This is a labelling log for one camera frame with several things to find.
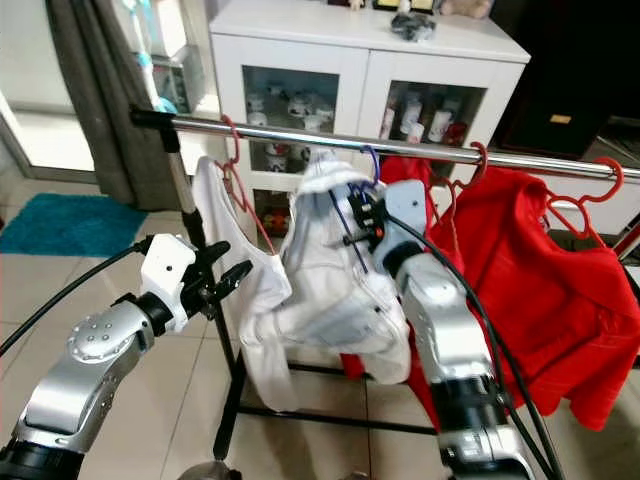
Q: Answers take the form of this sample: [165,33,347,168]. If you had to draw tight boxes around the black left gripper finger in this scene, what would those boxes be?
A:
[210,259,255,303]
[197,239,232,277]

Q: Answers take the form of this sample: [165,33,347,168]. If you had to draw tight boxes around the blue wire hanger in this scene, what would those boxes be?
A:
[325,145,383,276]

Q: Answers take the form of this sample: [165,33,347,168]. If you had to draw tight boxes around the white stitched trousers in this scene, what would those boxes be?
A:
[255,148,411,386]

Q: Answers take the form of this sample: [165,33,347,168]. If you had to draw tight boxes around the red plastic hanger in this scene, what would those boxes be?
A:
[543,155,625,249]
[428,140,489,251]

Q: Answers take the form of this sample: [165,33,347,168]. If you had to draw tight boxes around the white hanging garment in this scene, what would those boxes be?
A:
[192,157,291,413]

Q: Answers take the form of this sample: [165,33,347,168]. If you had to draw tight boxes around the black clothes rack upright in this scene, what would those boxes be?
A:
[165,125,246,466]

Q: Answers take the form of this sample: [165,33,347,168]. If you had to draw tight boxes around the teal floor mat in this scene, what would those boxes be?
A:
[0,193,131,257]

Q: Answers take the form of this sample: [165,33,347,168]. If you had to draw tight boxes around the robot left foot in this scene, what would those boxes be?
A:
[178,460,233,480]

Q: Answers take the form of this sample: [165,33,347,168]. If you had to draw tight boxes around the white glass-door cabinet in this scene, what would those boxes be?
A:
[208,0,531,211]

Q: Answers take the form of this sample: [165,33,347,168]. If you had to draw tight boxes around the black clothes rack base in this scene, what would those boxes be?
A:
[218,360,441,471]

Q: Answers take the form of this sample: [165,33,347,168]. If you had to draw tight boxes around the small black object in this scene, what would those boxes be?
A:
[390,12,437,42]

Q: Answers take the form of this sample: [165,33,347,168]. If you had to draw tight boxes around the clear plastic appliance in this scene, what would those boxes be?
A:
[130,0,196,113]

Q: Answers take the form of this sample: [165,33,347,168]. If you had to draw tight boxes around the grey curtain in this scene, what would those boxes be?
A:
[45,0,161,211]

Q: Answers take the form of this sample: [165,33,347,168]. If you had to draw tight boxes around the beige plush toy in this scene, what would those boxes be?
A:
[440,0,494,18]

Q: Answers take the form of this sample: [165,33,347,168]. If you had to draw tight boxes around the black door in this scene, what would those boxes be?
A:
[495,0,640,161]

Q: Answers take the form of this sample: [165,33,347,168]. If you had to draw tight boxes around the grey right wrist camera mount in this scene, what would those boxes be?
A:
[375,179,429,276]

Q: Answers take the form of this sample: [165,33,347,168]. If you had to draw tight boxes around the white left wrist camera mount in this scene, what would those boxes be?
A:
[138,233,199,334]

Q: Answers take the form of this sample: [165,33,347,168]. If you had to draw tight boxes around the thin red wire hanger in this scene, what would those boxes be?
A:
[220,114,276,256]

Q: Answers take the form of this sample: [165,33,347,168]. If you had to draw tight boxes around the chrome clothes rack rail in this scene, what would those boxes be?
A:
[128,105,640,183]

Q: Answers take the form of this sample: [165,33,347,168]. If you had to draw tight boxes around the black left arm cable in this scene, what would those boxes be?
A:
[0,238,149,357]

